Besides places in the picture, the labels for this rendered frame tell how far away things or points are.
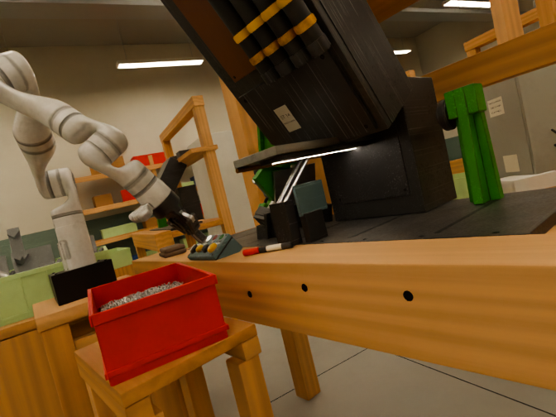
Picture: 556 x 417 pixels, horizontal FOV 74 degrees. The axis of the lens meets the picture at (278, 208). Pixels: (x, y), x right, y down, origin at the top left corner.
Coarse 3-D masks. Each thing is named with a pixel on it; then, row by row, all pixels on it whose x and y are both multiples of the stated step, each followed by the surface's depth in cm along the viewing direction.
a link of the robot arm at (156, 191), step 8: (152, 184) 86; (160, 184) 88; (144, 192) 86; (152, 192) 86; (160, 192) 87; (168, 192) 89; (144, 200) 87; (152, 200) 87; (160, 200) 87; (144, 208) 85; (152, 208) 87; (136, 216) 86; (144, 216) 84
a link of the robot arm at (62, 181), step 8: (64, 168) 122; (48, 176) 118; (56, 176) 119; (64, 176) 119; (72, 176) 122; (56, 184) 118; (64, 184) 119; (72, 184) 121; (56, 192) 119; (64, 192) 121; (72, 192) 120; (72, 200) 120; (56, 208) 119; (64, 208) 119; (72, 208) 120; (80, 208) 123; (56, 216) 118
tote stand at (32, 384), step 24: (0, 336) 128; (24, 336) 132; (0, 360) 128; (24, 360) 131; (0, 384) 127; (24, 384) 131; (48, 384) 134; (0, 408) 127; (24, 408) 130; (48, 408) 134
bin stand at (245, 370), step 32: (224, 320) 78; (96, 352) 77; (192, 352) 65; (224, 352) 76; (256, 352) 72; (96, 384) 69; (128, 384) 59; (160, 384) 60; (192, 384) 93; (256, 384) 72; (96, 416) 81; (128, 416) 56; (160, 416) 60; (192, 416) 94; (256, 416) 71
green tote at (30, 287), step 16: (96, 256) 147; (32, 272) 138; (48, 272) 140; (0, 288) 134; (16, 288) 136; (32, 288) 138; (48, 288) 140; (0, 304) 133; (16, 304) 135; (0, 320) 133; (16, 320) 135
